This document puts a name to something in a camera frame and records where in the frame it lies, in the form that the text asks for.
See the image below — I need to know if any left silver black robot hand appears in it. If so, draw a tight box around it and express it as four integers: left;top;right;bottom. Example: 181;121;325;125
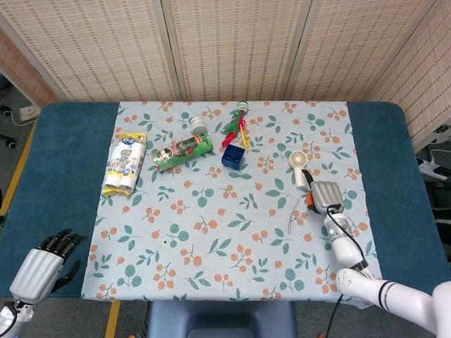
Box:
9;228;89;304

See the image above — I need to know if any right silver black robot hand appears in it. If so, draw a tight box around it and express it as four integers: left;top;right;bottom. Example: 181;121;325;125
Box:
301;169;345;215

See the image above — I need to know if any white handheld fan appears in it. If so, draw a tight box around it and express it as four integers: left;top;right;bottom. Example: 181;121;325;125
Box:
288;150;310;190

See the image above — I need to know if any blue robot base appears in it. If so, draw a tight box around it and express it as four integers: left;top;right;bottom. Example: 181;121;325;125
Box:
146;301;297;338

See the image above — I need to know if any blue table cover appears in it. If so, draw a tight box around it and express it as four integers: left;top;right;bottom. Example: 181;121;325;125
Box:
0;101;450;300

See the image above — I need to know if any blue plastic block toy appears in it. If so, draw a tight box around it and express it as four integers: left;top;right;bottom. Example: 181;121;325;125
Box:
221;142;247;172

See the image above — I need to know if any floral printed tablecloth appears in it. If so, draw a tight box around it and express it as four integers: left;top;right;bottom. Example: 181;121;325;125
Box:
80;100;387;309

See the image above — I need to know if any white power strip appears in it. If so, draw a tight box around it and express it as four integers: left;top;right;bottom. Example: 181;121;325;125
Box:
417;158;441;180

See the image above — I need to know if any red green yellow toy bundle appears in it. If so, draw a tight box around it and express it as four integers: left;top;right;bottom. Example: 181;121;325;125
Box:
221;101;253;152

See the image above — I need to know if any yellow pack of white rolls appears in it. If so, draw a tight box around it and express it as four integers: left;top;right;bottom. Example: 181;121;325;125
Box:
102;132;148;199

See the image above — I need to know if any green printed snack can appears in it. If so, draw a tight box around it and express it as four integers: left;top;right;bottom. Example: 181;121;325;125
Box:
152;132;215;174

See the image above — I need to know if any woven bamboo folding screen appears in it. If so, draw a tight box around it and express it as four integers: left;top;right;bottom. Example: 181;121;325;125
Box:
0;0;451;153

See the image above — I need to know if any white cable on floor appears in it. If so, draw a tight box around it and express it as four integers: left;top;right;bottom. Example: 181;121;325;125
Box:
0;105;38;127

